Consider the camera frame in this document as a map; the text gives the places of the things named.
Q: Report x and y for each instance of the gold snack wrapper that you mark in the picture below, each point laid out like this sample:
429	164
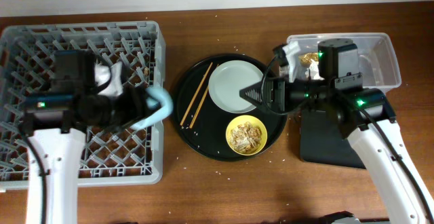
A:
308	58

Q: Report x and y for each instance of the yellow bowl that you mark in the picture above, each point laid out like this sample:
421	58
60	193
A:
256	122

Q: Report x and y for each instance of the white tissue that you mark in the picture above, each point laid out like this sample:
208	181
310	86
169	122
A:
313	71

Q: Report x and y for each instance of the clear plastic bin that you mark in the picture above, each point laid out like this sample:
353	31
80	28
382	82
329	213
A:
377	60

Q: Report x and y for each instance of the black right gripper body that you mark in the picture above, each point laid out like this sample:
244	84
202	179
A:
302	92

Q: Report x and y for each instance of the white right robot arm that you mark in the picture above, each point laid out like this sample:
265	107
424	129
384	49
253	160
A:
368	122

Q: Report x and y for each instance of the round black tray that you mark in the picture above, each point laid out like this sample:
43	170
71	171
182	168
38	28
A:
208	136

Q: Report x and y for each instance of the wooden chopstick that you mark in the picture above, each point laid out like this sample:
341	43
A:
199	107
195	94

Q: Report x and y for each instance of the black rectangular bin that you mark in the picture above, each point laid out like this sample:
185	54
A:
321	142

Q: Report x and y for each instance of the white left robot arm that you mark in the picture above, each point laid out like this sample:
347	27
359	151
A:
54	130

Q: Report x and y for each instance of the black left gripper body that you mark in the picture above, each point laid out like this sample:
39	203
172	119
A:
129	108

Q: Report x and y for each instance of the grey dishwasher rack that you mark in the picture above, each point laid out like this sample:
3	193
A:
128	157

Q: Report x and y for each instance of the grey plate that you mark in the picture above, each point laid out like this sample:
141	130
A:
228	79

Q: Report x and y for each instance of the blue cup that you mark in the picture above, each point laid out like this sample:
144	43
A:
161	105

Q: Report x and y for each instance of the food scraps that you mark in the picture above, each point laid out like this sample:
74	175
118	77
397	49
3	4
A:
245	138

